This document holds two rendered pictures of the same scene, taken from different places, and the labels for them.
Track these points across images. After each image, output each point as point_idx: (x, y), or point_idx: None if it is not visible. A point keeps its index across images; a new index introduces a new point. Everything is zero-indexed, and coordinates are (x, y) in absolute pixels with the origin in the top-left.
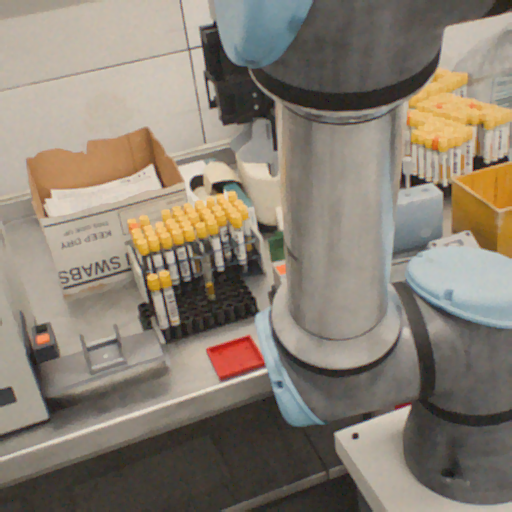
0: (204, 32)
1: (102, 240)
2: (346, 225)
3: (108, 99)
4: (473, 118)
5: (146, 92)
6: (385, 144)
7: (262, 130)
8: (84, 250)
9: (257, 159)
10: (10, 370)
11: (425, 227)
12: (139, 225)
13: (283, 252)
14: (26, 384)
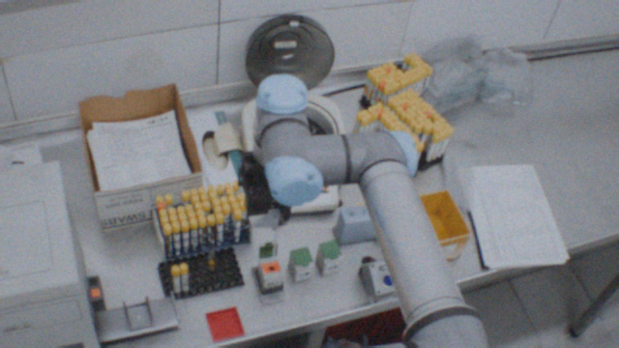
0: (247, 166)
1: (135, 203)
2: None
3: (146, 53)
4: (426, 130)
5: (178, 49)
6: None
7: (273, 214)
8: (121, 209)
9: (265, 226)
10: (83, 335)
11: (370, 232)
12: (163, 195)
13: (268, 253)
14: (91, 341)
